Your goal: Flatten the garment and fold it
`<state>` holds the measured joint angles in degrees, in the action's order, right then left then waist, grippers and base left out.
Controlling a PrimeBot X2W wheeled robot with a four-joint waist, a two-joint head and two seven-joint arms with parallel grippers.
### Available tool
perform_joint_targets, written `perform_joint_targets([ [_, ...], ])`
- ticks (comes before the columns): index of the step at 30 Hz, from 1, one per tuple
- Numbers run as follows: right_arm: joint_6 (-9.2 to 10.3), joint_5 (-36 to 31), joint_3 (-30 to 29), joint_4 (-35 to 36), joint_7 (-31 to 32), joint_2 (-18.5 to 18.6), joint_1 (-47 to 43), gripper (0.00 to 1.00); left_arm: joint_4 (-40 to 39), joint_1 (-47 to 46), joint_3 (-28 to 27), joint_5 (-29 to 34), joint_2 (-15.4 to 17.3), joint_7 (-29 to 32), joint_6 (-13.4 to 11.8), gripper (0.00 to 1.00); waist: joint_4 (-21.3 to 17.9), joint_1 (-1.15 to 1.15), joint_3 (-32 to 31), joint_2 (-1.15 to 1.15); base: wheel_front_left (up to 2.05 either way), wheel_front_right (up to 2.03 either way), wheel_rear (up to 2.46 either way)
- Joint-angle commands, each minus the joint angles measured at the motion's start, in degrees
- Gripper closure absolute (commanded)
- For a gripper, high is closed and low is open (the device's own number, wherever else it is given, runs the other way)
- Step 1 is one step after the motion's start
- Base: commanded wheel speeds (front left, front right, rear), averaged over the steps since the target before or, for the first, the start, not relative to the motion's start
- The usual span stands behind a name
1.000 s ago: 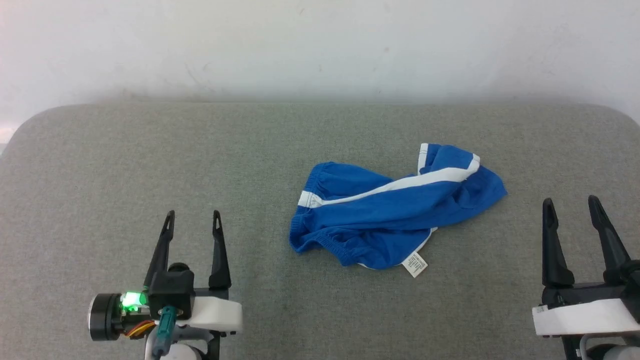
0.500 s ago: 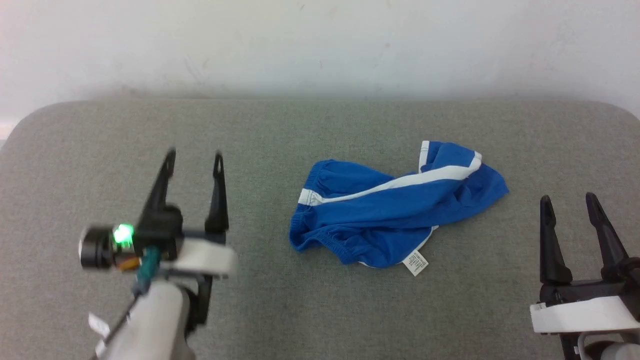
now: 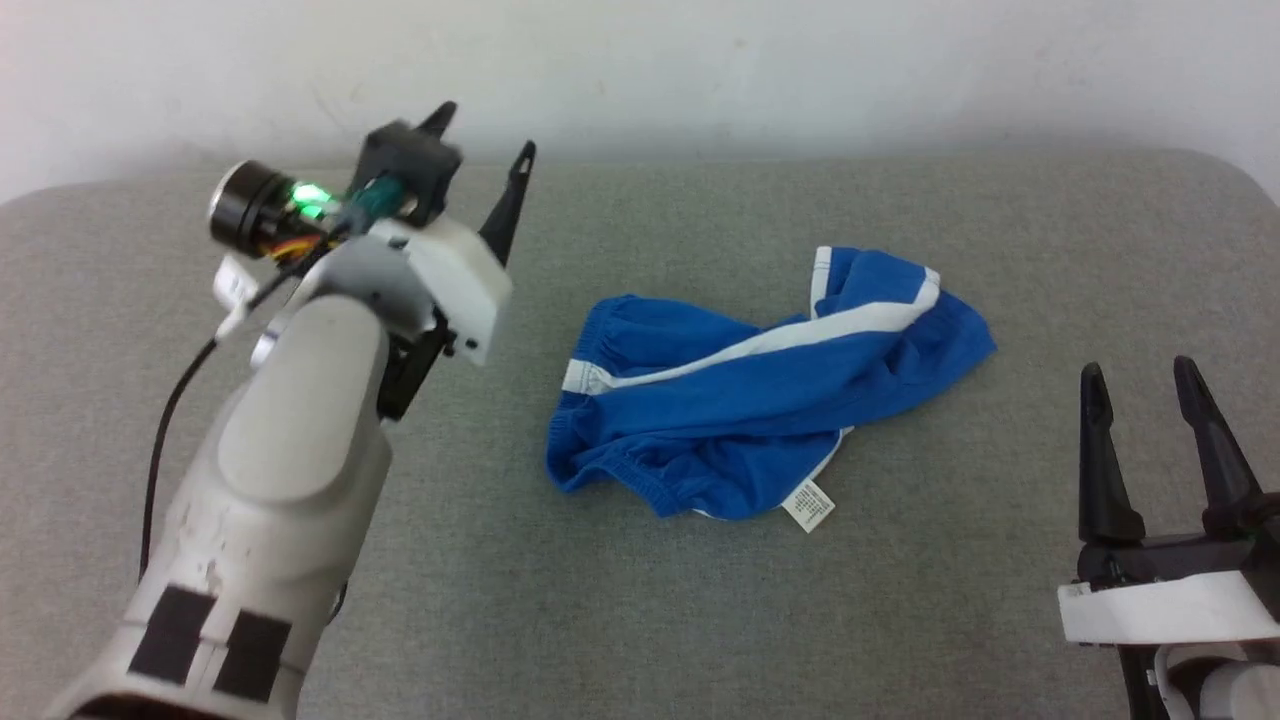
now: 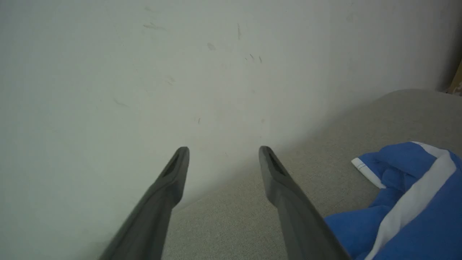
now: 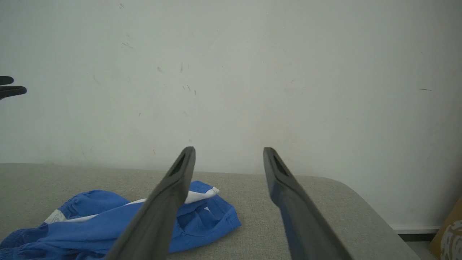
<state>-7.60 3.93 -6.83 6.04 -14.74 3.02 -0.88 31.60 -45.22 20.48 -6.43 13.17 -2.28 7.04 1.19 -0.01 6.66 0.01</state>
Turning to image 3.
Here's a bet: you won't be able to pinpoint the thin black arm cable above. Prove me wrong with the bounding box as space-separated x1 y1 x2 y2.
138 240 349 623

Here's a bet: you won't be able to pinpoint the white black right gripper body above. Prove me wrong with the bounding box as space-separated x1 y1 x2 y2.
1057 528 1280 651

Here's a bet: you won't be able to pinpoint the blue white-striped shorts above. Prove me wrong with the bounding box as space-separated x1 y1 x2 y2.
545 245 999 534

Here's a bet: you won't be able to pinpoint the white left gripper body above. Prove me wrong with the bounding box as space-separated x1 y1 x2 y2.
368 215 516 423

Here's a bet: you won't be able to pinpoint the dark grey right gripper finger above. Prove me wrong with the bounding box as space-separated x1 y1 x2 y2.
1078 362 1147 547
1172 355 1267 541

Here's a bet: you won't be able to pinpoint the grey fabric sofa cushion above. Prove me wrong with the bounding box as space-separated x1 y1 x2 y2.
0 148 1280 720

